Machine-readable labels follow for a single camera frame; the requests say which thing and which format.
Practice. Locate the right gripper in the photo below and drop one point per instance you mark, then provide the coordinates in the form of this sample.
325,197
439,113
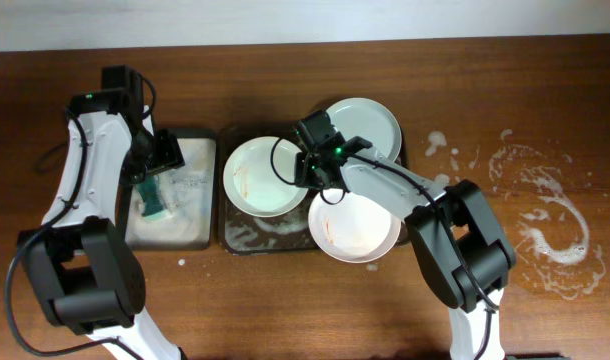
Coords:
301,175

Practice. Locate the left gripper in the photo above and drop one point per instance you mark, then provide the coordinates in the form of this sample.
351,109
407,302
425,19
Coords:
170,153

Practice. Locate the yellow green sponge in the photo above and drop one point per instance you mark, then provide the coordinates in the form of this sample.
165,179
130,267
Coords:
152,207

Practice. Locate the white plate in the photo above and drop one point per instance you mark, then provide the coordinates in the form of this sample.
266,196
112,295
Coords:
250,182
351,228

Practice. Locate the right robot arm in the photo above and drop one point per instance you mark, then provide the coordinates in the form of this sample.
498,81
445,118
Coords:
461,248

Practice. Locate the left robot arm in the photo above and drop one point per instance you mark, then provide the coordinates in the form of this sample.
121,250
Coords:
82,272

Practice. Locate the black soapy water tray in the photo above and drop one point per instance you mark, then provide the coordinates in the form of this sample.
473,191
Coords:
189,193

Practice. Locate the dark brown serving tray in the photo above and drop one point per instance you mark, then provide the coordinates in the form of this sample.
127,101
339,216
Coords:
243,234

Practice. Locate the white plate front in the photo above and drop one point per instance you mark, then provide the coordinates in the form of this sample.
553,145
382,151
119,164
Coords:
351,228

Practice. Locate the pale blue plate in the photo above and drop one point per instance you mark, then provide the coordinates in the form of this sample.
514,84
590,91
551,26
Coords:
370,120

